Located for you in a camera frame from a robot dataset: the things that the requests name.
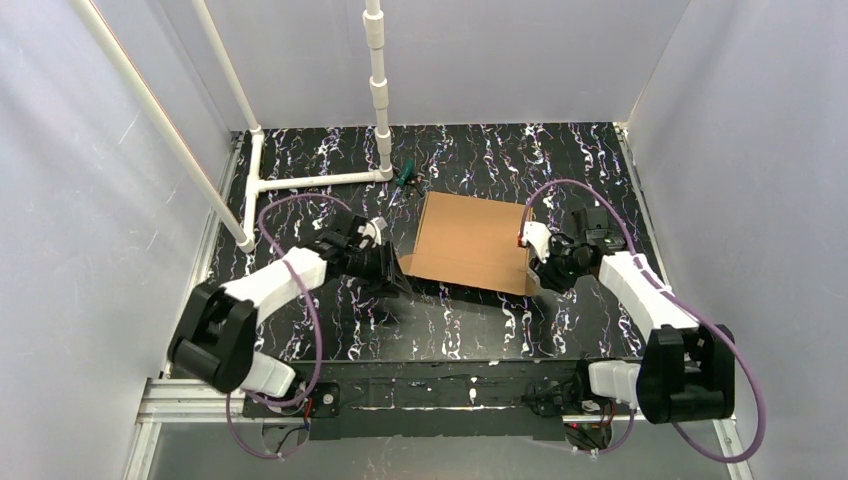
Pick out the brown cardboard box sheet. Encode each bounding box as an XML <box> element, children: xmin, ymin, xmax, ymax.
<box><xmin>399</xmin><ymin>192</ymin><xmax>536</xmax><ymax>296</ymax></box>

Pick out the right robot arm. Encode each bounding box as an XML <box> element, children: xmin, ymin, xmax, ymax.
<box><xmin>519</xmin><ymin>207</ymin><xmax>735</xmax><ymax>424</ymax></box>

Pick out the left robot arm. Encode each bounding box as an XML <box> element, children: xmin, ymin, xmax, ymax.
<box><xmin>167</xmin><ymin>211</ymin><xmax>411</xmax><ymax>407</ymax></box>

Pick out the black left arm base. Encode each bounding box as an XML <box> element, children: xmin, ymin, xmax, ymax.
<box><xmin>242</xmin><ymin>381</ymin><xmax>341</xmax><ymax>420</ymax></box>

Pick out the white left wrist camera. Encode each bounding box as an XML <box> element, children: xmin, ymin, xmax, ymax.
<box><xmin>359</xmin><ymin>217</ymin><xmax>388</xmax><ymax>248</ymax></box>

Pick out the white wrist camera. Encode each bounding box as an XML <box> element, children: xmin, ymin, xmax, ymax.
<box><xmin>359</xmin><ymin>217</ymin><xmax>388</xmax><ymax>248</ymax></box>
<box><xmin>518</xmin><ymin>221</ymin><xmax>551</xmax><ymax>263</ymax></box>

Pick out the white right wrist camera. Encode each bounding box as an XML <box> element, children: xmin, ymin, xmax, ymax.
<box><xmin>518</xmin><ymin>221</ymin><xmax>551</xmax><ymax>263</ymax></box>

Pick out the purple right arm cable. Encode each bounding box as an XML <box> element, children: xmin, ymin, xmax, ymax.
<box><xmin>519</xmin><ymin>178</ymin><xmax>768</xmax><ymax>464</ymax></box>

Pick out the green handled screwdriver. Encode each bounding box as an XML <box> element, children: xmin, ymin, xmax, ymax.
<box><xmin>389</xmin><ymin>159</ymin><xmax>419</xmax><ymax>206</ymax></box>

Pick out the white pvc pipe frame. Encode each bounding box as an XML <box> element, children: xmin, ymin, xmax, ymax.
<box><xmin>69</xmin><ymin>0</ymin><xmax>395</xmax><ymax>254</ymax></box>

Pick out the aluminium rail frame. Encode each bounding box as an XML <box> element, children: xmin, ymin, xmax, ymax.
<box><xmin>123</xmin><ymin>122</ymin><xmax>757</xmax><ymax>480</ymax></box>

